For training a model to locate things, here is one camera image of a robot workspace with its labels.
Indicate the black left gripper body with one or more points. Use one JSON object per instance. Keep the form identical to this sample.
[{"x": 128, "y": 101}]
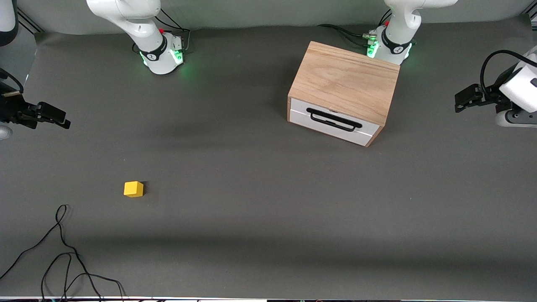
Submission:
[{"x": 489, "y": 97}]

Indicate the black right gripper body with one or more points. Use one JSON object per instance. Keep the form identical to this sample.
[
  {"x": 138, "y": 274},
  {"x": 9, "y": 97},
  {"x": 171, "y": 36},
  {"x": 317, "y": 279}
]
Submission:
[{"x": 12, "y": 110}]

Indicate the yellow cube block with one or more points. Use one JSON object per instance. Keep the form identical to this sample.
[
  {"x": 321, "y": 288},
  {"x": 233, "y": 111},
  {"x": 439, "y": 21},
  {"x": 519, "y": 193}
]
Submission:
[{"x": 133, "y": 189}]

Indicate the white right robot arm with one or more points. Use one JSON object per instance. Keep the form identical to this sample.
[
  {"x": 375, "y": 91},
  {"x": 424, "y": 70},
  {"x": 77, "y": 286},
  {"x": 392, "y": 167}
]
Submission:
[{"x": 142, "y": 25}]

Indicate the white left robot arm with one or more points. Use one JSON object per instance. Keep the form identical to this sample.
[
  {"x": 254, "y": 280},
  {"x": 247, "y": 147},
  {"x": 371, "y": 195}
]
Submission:
[{"x": 398, "y": 25}]

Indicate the wooden drawer cabinet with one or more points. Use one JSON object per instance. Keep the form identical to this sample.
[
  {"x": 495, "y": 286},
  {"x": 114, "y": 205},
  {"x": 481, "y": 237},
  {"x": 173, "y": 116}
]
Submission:
[{"x": 344, "y": 79}]

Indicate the dark grey table mat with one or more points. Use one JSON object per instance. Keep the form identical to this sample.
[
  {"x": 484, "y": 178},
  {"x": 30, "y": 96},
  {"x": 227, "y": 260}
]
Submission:
[{"x": 251, "y": 209}]

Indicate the black frame rail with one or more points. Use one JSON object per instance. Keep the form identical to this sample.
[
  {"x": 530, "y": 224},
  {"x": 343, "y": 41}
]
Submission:
[{"x": 29, "y": 21}]

